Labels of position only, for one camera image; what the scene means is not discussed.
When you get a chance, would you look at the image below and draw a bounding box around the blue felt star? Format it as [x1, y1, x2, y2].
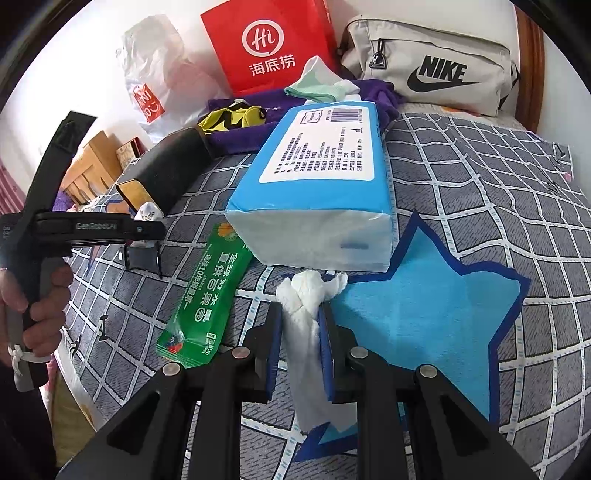
[292, 210, 533, 463]

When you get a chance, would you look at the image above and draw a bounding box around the beige Nike waist bag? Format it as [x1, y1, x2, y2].
[342, 16, 519, 116]

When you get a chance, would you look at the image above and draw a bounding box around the blue tissue pack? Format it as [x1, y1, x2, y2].
[225, 104, 394, 272]

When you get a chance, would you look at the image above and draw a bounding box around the orange felt star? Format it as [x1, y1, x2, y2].
[102, 198, 133, 216]

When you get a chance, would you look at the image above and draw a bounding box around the white tissue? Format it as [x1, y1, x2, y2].
[276, 270, 356, 433]

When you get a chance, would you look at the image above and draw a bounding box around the pink striped curtain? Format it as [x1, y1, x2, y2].
[0, 162, 25, 215]

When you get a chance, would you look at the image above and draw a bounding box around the wooden headboard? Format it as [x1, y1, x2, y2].
[515, 6, 545, 132]

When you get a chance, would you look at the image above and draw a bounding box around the white strawberry snack packet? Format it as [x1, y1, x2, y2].
[134, 202, 164, 221]

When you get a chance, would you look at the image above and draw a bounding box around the white and mint sock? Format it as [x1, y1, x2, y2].
[284, 56, 361, 104]

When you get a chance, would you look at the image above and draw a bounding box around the purple fleece towel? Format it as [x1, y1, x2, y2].
[198, 79, 405, 157]

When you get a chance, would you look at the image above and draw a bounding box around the white plastic shopping bag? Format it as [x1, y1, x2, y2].
[118, 14, 229, 144]

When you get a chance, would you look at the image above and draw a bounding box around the yellow and black pouch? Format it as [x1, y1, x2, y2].
[197, 99, 267, 134]

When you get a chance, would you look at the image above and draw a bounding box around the person's left hand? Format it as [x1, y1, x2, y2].
[1, 264, 73, 367]

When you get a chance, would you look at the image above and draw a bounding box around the grey plaid bed sheet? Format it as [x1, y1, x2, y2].
[57, 113, 590, 479]

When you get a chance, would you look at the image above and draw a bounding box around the red paper shopping bag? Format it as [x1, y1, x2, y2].
[201, 0, 339, 97]

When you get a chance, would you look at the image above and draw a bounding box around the dark green hardcover book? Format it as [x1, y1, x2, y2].
[115, 126, 213, 215]

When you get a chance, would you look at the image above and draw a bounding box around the green snack sachet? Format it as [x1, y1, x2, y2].
[155, 222, 252, 369]

